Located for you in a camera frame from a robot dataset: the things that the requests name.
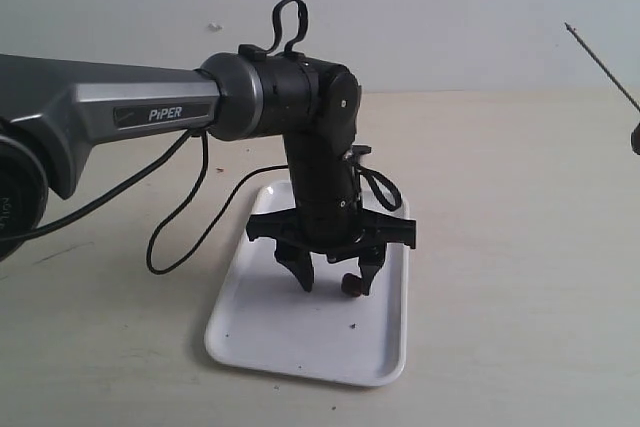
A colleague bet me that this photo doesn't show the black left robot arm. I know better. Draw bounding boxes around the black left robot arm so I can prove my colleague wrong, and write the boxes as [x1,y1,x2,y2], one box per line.
[1,50,416,296]

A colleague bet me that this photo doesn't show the red date piece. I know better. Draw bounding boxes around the red date piece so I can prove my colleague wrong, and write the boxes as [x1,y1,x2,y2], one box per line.
[630,124,640,155]
[341,273,363,298]

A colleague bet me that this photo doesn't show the thin metal skewer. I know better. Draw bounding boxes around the thin metal skewer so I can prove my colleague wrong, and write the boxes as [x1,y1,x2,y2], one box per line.
[564,22,639,112]

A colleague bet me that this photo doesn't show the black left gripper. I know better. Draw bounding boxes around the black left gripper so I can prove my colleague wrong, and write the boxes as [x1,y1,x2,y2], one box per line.
[246,133,417,296]

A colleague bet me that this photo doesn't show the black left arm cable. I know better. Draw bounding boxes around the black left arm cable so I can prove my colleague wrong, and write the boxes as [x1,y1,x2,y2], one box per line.
[0,0,404,276]

